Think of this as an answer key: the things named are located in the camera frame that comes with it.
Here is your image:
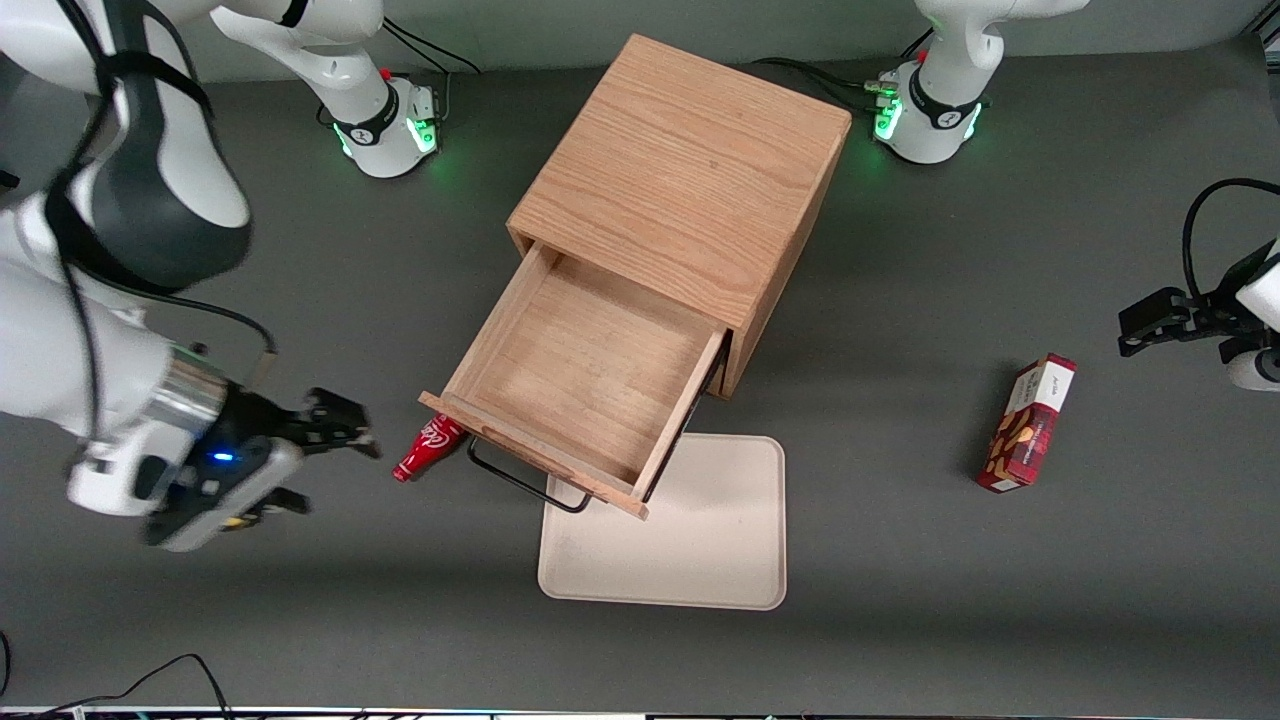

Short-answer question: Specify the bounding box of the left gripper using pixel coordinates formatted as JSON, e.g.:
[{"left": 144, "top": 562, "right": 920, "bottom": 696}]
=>
[{"left": 1118, "top": 238, "right": 1280, "bottom": 393}]

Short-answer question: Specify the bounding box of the red plaid cookie box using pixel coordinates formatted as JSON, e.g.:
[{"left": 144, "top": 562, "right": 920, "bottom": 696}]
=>
[{"left": 976, "top": 353, "right": 1079, "bottom": 493}]

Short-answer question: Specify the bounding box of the black looped gripper cable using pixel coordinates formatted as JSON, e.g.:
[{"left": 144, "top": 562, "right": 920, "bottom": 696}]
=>
[{"left": 1182, "top": 178, "right": 1280, "bottom": 301}]

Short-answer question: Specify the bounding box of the black arm base cable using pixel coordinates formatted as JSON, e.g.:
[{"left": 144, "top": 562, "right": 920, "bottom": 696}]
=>
[
  {"left": 750, "top": 30, "right": 936, "bottom": 106},
  {"left": 318, "top": 18, "right": 483, "bottom": 129}
]

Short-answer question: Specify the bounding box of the beige plastic tray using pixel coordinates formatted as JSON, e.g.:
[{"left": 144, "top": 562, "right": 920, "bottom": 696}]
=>
[{"left": 537, "top": 433, "right": 788, "bottom": 612}]

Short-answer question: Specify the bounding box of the black cable along right arm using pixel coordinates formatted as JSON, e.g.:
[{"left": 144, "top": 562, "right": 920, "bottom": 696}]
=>
[{"left": 42, "top": 0, "right": 278, "bottom": 441}]

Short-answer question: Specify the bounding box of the black metal drawer handle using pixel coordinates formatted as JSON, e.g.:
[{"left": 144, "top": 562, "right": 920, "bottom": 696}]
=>
[{"left": 466, "top": 434, "right": 593, "bottom": 515}]

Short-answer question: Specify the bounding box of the wooden drawer with handle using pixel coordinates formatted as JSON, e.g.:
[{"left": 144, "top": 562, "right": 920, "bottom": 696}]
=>
[{"left": 418, "top": 240, "right": 727, "bottom": 522}]

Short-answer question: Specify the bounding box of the red cola bottle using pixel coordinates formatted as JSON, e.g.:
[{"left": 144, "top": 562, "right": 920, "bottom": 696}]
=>
[{"left": 392, "top": 413, "right": 470, "bottom": 484}]

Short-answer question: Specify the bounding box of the black left arm base cable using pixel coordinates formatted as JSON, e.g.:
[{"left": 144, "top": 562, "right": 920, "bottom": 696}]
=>
[{"left": 750, "top": 30, "right": 936, "bottom": 106}]

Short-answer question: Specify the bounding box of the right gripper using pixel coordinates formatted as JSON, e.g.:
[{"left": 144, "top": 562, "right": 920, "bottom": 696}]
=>
[{"left": 143, "top": 385, "right": 383, "bottom": 554}]

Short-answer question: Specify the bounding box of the black cable at table edge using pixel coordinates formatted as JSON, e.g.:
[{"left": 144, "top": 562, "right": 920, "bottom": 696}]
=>
[{"left": 0, "top": 632, "right": 237, "bottom": 720}]

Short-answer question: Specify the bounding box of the oak wooden drawer cabinet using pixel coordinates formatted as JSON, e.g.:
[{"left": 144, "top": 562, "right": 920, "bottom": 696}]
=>
[{"left": 507, "top": 33, "right": 854, "bottom": 401}]

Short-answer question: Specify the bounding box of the black right arm base cable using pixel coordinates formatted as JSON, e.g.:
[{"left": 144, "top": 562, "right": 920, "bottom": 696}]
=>
[{"left": 318, "top": 18, "right": 483, "bottom": 129}]

